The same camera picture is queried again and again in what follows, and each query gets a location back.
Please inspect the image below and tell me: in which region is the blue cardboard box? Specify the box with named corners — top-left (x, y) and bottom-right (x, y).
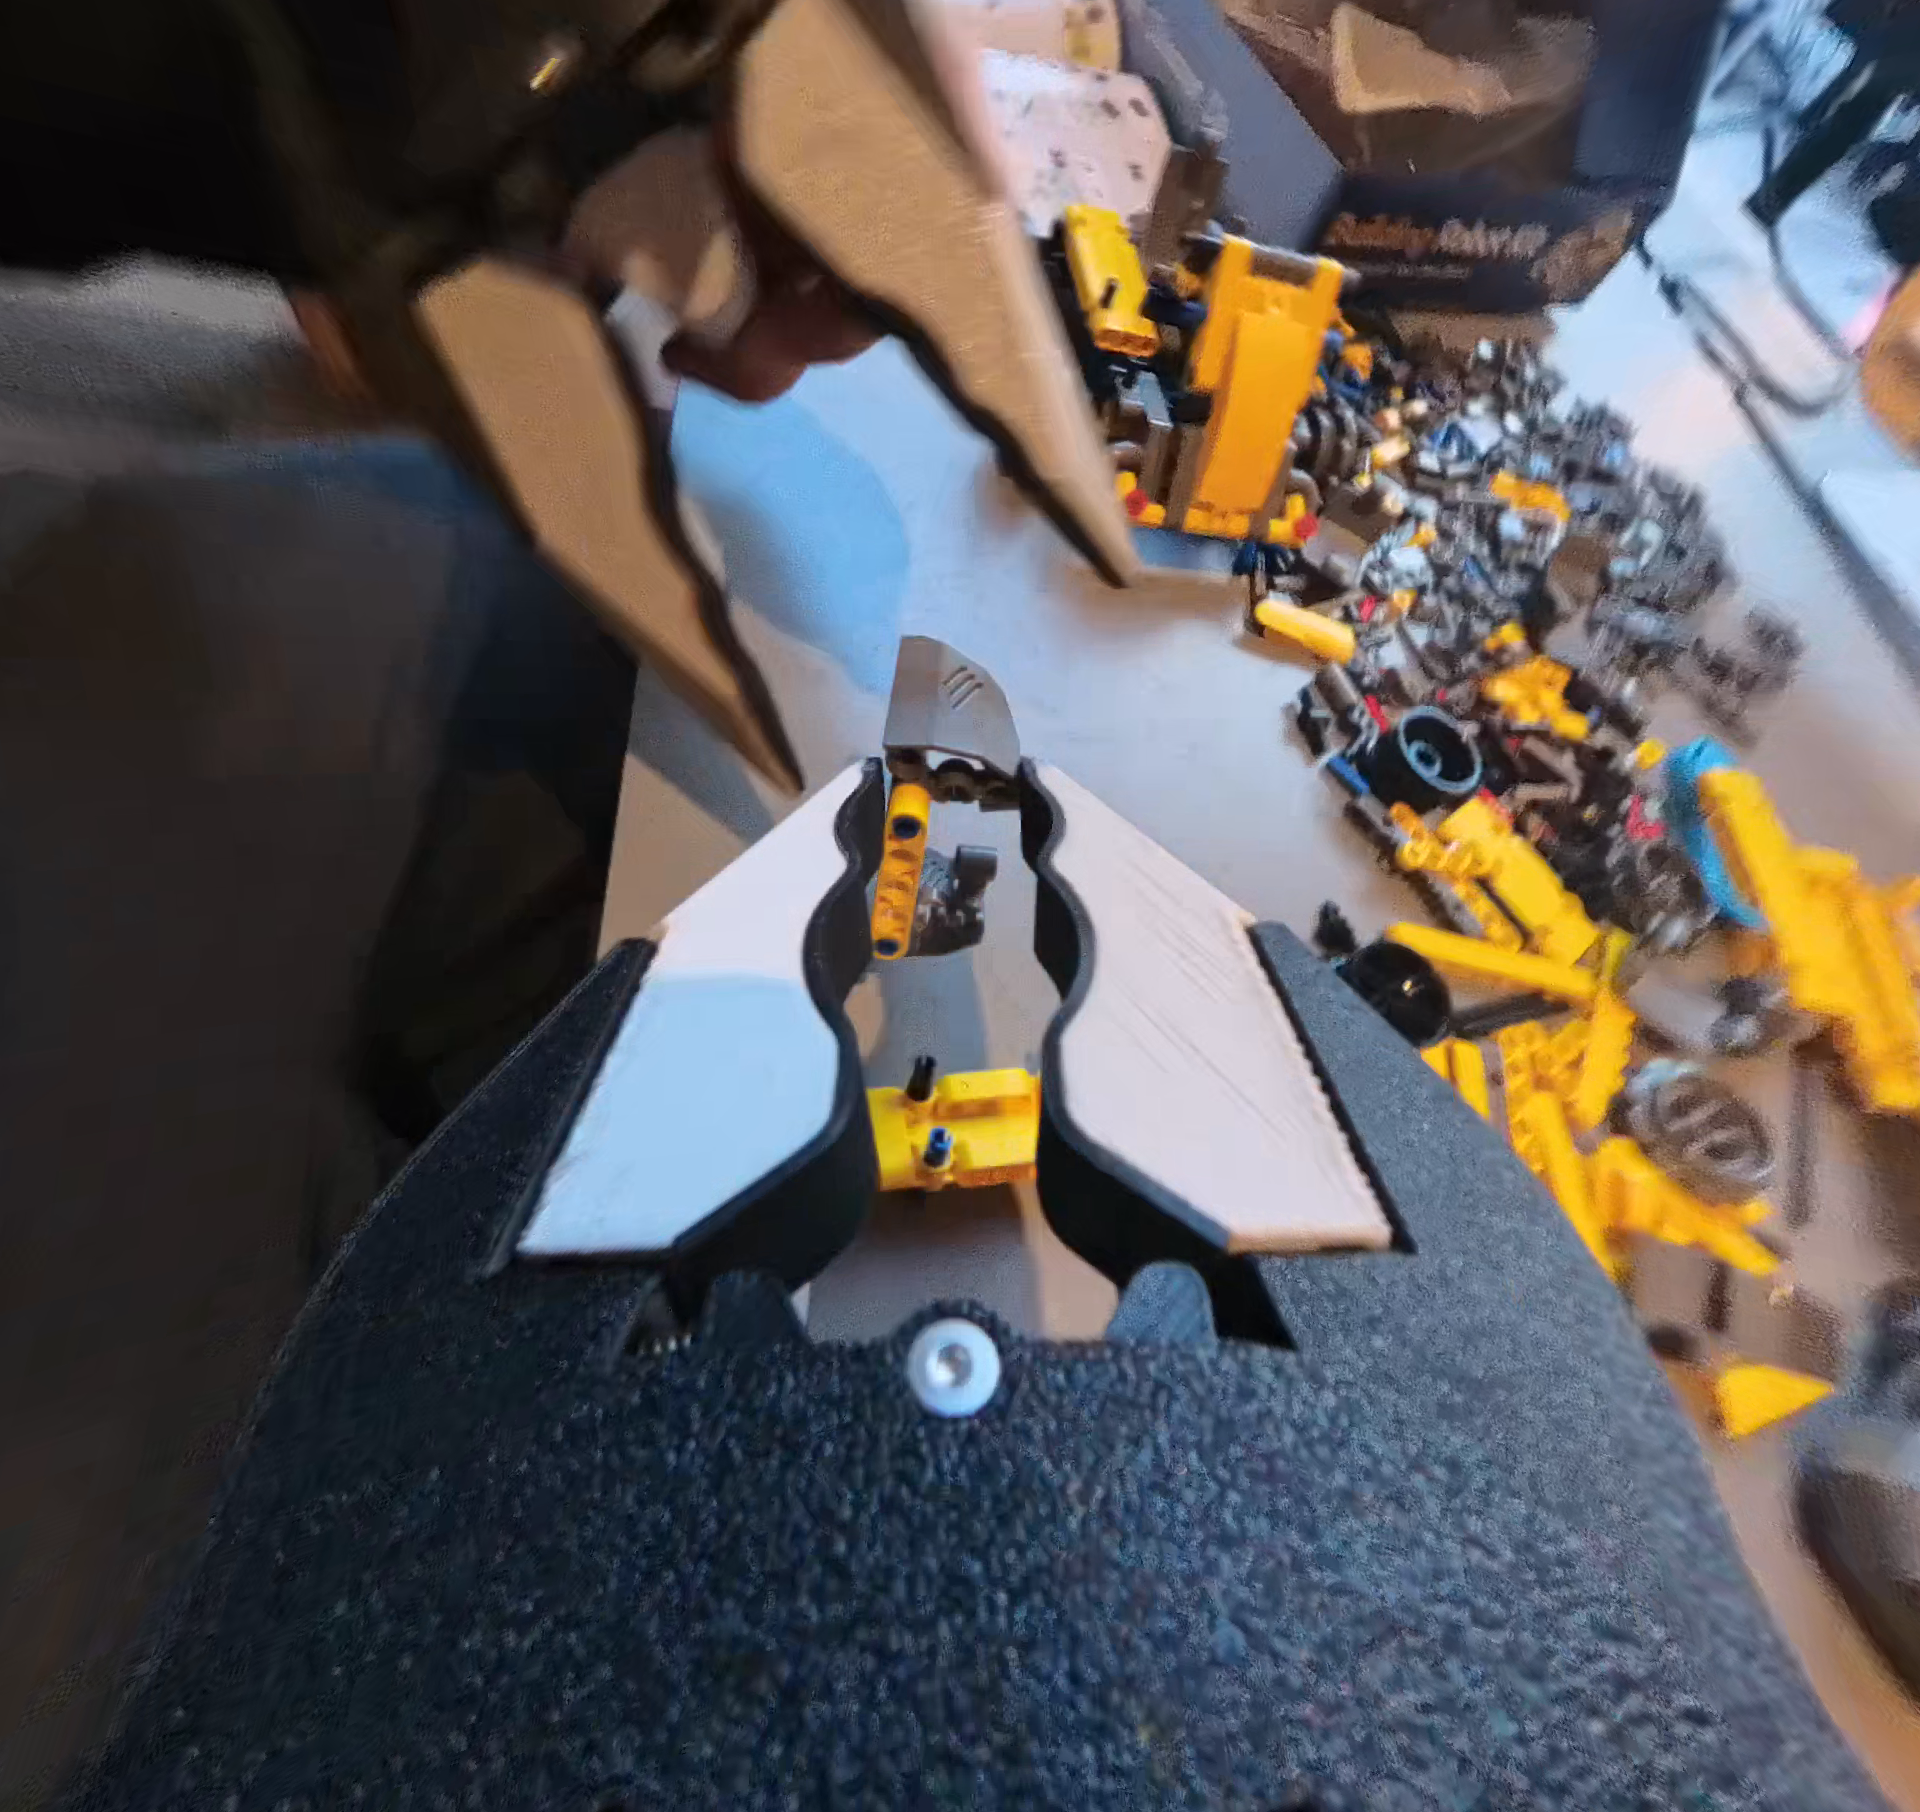
top-left (1039, 0), bottom-right (1769, 324)

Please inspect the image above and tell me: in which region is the pile of loose brick pieces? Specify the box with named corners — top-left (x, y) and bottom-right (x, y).
top-left (1241, 338), bottom-right (1920, 1442)

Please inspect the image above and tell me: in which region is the yellow black brick vehicle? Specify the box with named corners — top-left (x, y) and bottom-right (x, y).
top-left (1048, 146), bottom-right (1365, 550)

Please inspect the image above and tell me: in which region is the person's left hand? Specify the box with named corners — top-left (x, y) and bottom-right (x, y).
top-left (659, 258), bottom-right (888, 408)

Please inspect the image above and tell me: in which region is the grey desk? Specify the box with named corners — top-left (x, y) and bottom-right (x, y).
top-left (598, 118), bottom-right (1920, 1812)

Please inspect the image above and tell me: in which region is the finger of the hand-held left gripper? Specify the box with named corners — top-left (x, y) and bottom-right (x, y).
top-left (413, 258), bottom-right (807, 798)
top-left (733, 0), bottom-right (1146, 595)

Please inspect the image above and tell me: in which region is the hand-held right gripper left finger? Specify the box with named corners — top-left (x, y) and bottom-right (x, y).
top-left (513, 761), bottom-right (886, 1265)

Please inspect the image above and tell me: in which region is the white building instruction booklet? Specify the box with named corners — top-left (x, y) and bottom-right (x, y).
top-left (861, 0), bottom-right (1182, 248)

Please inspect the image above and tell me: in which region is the black spoked wheel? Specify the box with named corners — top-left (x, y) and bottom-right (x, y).
top-left (1332, 938), bottom-right (1457, 1052)

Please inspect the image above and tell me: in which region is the grey brick bucket assembly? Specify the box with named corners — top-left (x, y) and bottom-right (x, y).
top-left (866, 633), bottom-right (1039, 963)

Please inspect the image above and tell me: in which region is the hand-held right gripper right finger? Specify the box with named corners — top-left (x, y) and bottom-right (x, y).
top-left (1020, 761), bottom-right (1396, 1263)

